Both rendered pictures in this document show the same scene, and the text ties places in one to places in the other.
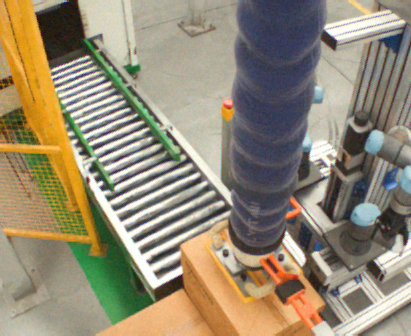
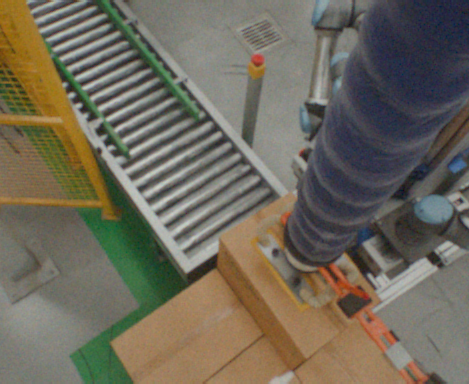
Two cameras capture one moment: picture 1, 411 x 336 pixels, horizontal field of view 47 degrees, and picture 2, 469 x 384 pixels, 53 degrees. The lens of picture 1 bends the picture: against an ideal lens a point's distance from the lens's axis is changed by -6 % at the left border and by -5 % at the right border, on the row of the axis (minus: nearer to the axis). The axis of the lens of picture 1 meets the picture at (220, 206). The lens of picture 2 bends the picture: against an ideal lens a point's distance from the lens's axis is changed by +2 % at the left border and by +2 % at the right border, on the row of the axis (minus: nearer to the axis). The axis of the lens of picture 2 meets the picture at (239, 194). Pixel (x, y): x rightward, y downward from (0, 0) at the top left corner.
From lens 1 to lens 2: 0.58 m
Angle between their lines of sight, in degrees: 12
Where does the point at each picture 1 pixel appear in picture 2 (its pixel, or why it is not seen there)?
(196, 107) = (202, 40)
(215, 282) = (261, 279)
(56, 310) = (68, 287)
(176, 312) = (212, 296)
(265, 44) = (412, 92)
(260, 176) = (347, 213)
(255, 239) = (320, 256)
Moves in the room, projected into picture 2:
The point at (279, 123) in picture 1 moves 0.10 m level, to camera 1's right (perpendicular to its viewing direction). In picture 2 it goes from (392, 170) to (438, 169)
